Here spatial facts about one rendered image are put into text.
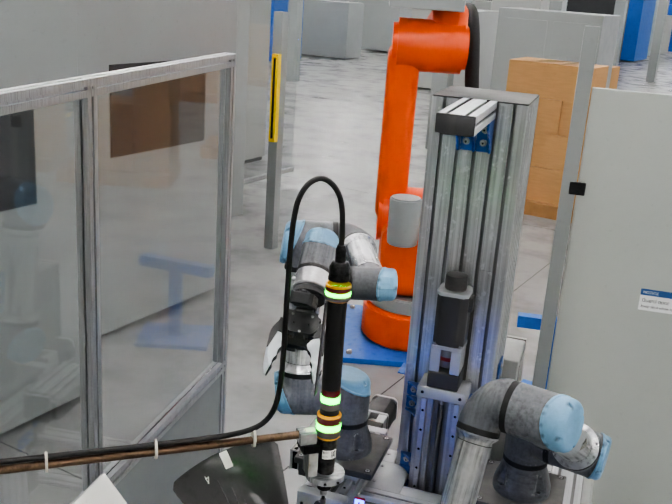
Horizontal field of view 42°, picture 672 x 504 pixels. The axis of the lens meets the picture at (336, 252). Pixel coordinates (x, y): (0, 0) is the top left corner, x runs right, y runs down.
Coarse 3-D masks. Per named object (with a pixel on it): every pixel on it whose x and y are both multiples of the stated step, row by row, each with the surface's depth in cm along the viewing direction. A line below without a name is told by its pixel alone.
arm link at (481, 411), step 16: (496, 384) 188; (480, 400) 188; (496, 400) 185; (464, 416) 190; (480, 416) 187; (496, 416) 185; (464, 432) 189; (480, 432) 187; (496, 432) 189; (464, 448) 189; (480, 448) 188; (464, 464) 188; (480, 464) 189; (448, 480) 190; (464, 480) 188; (480, 480) 189; (448, 496) 189; (464, 496) 188
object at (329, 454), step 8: (336, 248) 143; (344, 248) 143; (336, 256) 143; (344, 256) 143; (336, 264) 143; (344, 264) 143; (336, 272) 143; (344, 272) 143; (336, 280) 143; (344, 280) 143; (320, 440) 153; (336, 440) 153; (320, 448) 153; (328, 448) 153; (336, 448) 154; (320, 456) 154; (328, 456) 153; (320, 464) 154; (328, 464) 154; (320, 472) 155; (328, 472) 154; (320, 488) 156; (328, 488) 156
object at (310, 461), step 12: (300, 432) 151; (312, 432) 151; (300, 444) 151; (312, 444) 152; (312, 456) 152; (312, 468) 153; (336, 468) 157; (312, 480) 153; (324, 480) 153; (336, 480) 153
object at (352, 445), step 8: (360, 424) 240; (344, 432) 239; (352, 432) 240; (360, 432) 241; (368, 432) 244; (344, 440) 240; (352, 440) 240; (360, 440) 241; (368, 440) 243; (344, 448) 239; (352, 448) 240; (360, 448) 241; (368, 448) 243; (336, 456) 240; (344, 456) 240; (352, 456) 240; (360, 456) 241
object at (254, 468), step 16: (240, 448) 165; (256, 448) 166; (272, 448) 168; (208, 464) 161; (240, 464) 163; (256, 464) 164; (272, 464) 166; (176, 480) 157; (192, 480) 158; (224, 480) 161; (240, 480) 162; (256, 480) 163; (272, 480) 164; (192, 496) 157; (208, 496) 158; (224, 496) 160; (240, 496) 160; (256, 496) 161; (272, 496) 163
